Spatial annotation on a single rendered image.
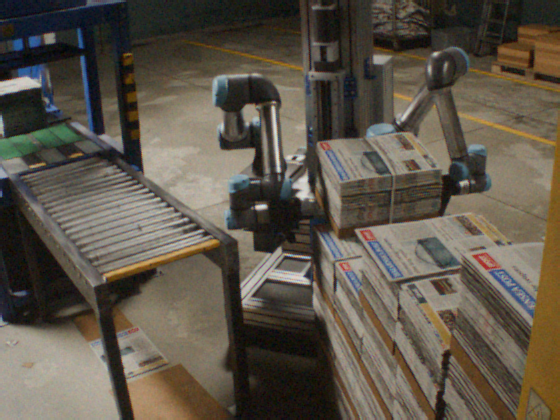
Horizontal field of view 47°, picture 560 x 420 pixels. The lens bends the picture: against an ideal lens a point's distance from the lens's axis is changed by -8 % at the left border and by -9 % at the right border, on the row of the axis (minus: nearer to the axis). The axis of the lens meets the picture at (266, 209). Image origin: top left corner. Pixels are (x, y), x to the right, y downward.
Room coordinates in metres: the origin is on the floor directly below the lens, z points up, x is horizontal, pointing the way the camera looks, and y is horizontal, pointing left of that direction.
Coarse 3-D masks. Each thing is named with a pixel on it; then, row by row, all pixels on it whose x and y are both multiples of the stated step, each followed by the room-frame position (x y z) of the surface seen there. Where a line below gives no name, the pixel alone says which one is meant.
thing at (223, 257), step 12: (108, 156) 3.21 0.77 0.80; (120, 168) 3.02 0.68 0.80; (132, 168) 3.00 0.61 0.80; (144, 180) 2.83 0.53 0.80; (156, 192) 2.68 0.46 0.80; (168, 204) 2.56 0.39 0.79; (180, 204) 2.54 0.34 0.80; (192, 216) 2.41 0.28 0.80; (204, 228) 2.30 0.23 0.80; (216, 228) 2.29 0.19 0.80; (228, 240) 2.19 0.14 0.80; (204, 252) 2.31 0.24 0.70; (216, 252) 2.23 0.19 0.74; (228, 252) 2.17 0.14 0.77; (216, 264) 2.23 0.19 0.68; (228, 264) 2.16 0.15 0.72
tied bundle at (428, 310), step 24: (408, 288) 1.35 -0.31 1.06; (432, 288) 1.34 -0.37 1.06; (456, 288) 1.33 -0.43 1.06; (408, 312) 1.31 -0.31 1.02; (432, 312) 1.24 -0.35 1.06; (456, 312) 1.23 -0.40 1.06; (408, 336) 1.31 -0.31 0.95; (432, 336) 1.16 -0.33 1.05; (408, 360) 1.28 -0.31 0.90; (432, 360) 1.16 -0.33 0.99; (432, 384) 1.13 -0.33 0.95; (432, 408) 1.12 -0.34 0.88
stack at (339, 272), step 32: (320, 224) 2.22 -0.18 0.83; (320, 256) 2.10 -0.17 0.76; (352, 256) 1.96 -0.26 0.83; (352, 288) 1.76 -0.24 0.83; (320, 320) 2.12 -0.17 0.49; (352, 320) 1.75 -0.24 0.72; (320, 352) 2.16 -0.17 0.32; (384, 352) 1.46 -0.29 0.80; (352, 384) 1.71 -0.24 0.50; (384, 384) 1.44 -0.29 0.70; (352, 416) 1.71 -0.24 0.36; (384, 416) 1.43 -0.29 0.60; (416, 416) 1.21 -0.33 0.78
